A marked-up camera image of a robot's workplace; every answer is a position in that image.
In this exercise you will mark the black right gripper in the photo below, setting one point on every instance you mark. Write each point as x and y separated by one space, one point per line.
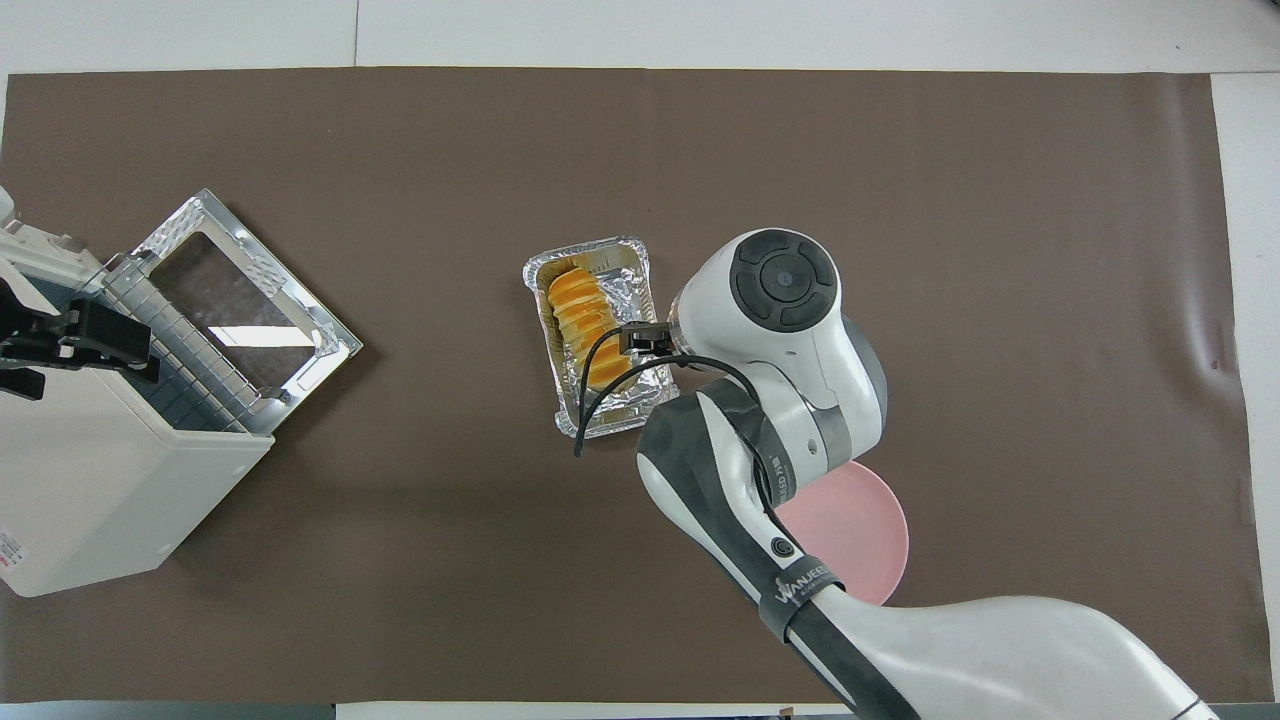
645 338

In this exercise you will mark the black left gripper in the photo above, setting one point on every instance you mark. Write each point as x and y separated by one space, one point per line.
25 330

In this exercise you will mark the aluminium foil tray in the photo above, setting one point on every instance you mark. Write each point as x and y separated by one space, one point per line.
625 275

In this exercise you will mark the yellow sliced bread loaf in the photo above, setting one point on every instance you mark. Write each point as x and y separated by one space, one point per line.
580 310

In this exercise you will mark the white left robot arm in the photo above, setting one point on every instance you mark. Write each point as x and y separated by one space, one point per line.
4 205

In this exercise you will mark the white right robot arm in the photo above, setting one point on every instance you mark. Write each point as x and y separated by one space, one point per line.
800 330

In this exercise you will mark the cream toaster oven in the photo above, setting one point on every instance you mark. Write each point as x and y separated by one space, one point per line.
100 480

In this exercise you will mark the glass oven door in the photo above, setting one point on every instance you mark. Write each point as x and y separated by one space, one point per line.
240 310

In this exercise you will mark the pink round plate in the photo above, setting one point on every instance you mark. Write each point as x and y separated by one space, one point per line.
870 540

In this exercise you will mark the brown table mat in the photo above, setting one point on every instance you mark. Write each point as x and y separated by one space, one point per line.
400 560

